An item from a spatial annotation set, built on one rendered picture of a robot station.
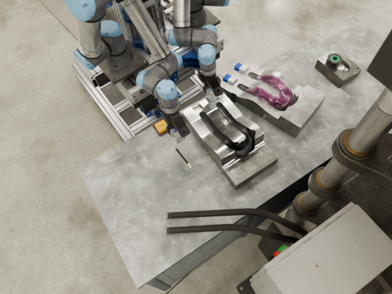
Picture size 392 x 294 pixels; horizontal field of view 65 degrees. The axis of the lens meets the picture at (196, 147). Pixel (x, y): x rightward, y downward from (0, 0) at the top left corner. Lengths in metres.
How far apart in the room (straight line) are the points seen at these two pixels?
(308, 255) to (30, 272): 2.13
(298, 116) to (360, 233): 0.91
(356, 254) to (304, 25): 2.94
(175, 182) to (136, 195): 0.21
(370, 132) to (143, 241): 1.09
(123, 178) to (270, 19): 2.50
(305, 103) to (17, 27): 3.30
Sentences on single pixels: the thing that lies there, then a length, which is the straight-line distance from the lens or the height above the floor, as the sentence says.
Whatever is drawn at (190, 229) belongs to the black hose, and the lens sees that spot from 1.46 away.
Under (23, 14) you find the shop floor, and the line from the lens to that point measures 4.30.
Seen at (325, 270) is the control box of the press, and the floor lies 1.47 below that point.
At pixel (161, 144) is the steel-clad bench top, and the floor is 0.80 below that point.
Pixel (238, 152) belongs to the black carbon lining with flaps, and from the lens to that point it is 1.57.
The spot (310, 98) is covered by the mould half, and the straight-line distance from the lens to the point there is 1.76.
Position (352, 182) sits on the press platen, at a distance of 1.14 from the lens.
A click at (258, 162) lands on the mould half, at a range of 1.57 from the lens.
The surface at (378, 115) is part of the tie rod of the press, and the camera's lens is 0.76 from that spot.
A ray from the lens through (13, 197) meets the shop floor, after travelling 2.88.
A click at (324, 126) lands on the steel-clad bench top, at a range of 1.82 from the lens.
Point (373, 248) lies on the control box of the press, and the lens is 0.89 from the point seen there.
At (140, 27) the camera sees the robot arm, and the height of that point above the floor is 1.43.
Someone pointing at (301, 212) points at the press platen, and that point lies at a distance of 1.32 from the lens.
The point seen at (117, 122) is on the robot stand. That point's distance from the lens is 2.54.
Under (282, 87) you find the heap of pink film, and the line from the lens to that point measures 1.80.
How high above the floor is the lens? 2.26
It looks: 62 degrees down
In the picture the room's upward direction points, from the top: 7 degrees counter-clockwise
